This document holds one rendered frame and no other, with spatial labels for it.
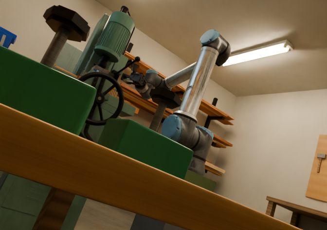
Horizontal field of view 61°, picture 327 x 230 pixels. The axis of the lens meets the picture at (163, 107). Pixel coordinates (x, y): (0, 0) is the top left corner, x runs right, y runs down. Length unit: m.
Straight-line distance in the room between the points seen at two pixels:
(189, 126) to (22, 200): 0.96
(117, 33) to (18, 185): 1.07
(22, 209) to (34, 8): 3.21
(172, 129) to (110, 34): 0.78
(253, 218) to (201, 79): 1.46
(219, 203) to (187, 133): 1.36
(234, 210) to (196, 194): 0.03
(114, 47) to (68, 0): 2.75
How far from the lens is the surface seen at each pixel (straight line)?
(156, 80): 2.07
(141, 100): 4.11
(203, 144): 1.64
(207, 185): 1.63
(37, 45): 4.29
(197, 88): 1.61
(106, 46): 1.88
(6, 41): 2.47
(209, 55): 1.70
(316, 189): 4.32
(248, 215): 0.19
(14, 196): 1.68
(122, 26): 1.95
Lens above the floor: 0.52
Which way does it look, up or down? 14 degrees up
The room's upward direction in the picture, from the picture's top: 21 degrees clockwise
